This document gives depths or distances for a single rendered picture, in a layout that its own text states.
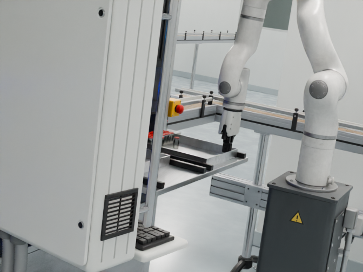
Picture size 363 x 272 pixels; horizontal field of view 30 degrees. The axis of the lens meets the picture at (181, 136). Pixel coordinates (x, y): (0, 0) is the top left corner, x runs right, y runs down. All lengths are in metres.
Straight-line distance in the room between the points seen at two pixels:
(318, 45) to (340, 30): 1.51
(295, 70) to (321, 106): 1.65
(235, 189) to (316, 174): 1.19
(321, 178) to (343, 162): 1.51
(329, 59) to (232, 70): 0.35
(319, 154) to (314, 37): 0.41
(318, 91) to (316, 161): 0.26
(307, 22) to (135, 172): 1.01
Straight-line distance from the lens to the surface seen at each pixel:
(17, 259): 1.94
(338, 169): 4.01
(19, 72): 1.76
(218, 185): 3.65
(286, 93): 4.06
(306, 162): 2.47
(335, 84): 2.37
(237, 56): 2.49
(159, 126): 1.73
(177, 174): 2.34
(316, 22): 2.44
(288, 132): 3.42
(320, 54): 2.46
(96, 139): 1.57
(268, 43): 11.15
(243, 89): 2.56
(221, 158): 2.56
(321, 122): 2.43
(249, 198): 3.58
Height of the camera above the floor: 1.50
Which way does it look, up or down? 12 degrees down
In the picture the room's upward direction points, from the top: 7 degrees clockwise
